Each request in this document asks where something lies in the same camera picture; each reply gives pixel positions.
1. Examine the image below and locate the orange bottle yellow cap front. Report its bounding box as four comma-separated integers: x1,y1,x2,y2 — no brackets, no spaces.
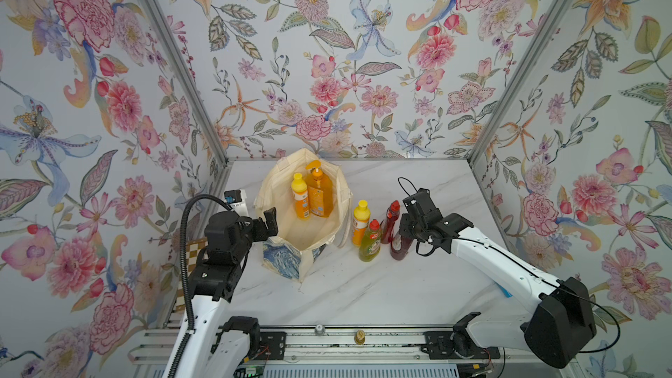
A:
290,173,311,220

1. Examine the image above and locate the orange bottle yellow cap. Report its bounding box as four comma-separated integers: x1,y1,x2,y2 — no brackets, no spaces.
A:
290,173,311,220
352,199,371,247

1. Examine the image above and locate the cream canvas shopping bag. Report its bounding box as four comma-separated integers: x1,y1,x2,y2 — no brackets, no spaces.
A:
255,149,354,282

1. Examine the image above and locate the large orange pump soap bottle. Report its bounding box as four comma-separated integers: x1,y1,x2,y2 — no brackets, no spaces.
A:
306,160,334,218

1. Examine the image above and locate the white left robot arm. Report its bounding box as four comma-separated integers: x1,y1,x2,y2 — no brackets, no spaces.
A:
164,208,278,377

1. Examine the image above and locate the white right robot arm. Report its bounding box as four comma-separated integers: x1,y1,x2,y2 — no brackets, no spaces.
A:
400,188,597,369

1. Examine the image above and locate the green Fairy dish soap bottle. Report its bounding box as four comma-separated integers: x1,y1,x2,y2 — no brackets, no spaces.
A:
359,220,383,262

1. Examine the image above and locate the red Fairy bottle rear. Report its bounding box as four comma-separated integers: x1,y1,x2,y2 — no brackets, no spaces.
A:
381,201,401,245

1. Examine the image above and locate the red fairy bottle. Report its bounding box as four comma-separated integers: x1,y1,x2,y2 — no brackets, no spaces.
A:
390,234,413,261
381,201,401,245

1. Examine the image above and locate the red Fairy bottle front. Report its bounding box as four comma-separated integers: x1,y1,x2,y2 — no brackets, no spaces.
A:
390,234,413,261

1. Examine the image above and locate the wooden chess board box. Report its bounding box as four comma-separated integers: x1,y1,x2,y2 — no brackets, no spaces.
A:
172,235,208,313

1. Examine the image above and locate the orange bottle yellow cap rear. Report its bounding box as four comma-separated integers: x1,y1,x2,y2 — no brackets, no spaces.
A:
352,199,371,247

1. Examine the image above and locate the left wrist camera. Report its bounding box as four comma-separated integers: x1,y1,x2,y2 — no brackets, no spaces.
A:
223,189,249,216

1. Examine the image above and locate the black corrugated cable conduit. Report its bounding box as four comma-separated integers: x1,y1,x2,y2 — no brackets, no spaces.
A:
164,193,232,378

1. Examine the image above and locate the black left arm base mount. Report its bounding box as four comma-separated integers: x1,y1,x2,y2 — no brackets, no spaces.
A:
218,316,287,361

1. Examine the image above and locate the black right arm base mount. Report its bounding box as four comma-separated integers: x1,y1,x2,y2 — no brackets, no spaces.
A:
420,311,502,361

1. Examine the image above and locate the brass rail knob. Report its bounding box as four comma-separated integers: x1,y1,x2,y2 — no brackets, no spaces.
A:
354,330,366,346

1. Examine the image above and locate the aluminium front rail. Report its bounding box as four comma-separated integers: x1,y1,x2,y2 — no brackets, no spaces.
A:
128,324,579,378

